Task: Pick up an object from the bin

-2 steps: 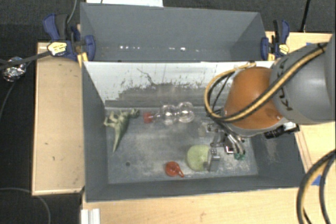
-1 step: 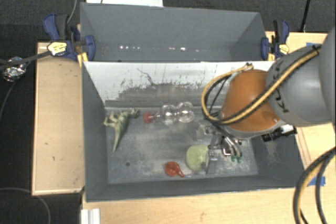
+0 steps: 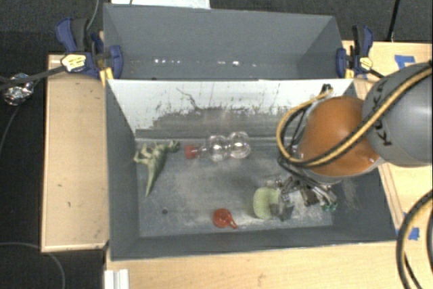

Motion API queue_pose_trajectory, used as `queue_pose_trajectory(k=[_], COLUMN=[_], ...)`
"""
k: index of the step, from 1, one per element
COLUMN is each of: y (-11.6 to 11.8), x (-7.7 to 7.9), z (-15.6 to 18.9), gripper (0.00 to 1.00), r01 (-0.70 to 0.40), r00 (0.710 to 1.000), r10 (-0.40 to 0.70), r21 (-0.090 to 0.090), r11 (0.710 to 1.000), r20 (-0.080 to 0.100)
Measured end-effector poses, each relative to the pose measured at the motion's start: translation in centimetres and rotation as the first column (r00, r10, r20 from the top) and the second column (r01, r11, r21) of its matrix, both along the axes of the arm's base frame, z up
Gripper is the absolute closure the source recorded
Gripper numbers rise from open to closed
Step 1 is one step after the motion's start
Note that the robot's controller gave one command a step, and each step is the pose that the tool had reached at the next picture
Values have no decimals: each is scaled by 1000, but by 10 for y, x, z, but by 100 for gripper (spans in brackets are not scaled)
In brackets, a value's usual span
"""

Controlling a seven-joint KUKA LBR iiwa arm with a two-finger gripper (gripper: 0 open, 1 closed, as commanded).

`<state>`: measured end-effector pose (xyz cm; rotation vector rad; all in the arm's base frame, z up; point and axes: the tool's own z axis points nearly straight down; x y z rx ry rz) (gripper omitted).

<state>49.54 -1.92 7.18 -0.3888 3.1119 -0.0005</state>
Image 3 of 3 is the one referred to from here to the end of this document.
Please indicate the pale wood board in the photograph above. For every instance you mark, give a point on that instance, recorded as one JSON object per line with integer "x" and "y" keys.
{"x": 74, "y": 152}

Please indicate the green toy dinosaur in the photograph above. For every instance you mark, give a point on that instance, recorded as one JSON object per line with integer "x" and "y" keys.
{"x": 156, "y": 162}

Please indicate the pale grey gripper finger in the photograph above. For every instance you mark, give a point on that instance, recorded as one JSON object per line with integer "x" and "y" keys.
{"x": 286, "y": 211}
{"x": 278, "y": 184}

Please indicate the clear glass bottle red cap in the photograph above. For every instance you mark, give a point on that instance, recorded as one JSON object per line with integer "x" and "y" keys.
{"x": 220, "y": 147}

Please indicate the grey metal bin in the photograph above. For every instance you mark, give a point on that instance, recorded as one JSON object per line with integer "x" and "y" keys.
{"x": 209, "y": 186}

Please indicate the pale green sponge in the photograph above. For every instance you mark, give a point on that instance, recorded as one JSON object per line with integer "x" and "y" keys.
{"x": 264, "y": 201}

